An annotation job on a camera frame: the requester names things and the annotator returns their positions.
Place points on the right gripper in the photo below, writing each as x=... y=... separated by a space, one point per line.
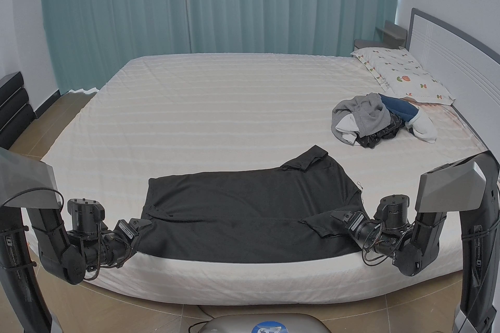
x=369 y=234

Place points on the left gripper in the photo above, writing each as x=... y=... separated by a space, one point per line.
x=117 y=249

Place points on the black polo shirt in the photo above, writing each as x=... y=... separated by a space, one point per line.
x=254 y=206

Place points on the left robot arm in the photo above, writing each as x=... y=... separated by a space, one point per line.
x=23 y=175

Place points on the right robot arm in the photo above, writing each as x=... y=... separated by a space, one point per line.
x=449 y=183

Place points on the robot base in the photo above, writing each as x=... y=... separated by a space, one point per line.
x=265 y=323

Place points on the pile of clothes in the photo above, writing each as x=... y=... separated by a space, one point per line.
x=371 y=116

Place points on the bed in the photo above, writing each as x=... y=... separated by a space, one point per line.
x=215 y=109

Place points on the white printed pillow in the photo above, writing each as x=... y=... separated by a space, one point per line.
x=402 y=74

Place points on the black chest of drawers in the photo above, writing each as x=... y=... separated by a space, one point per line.
x=13 y=109

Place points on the grey bedside table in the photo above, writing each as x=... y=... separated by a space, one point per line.
x=390 y=33

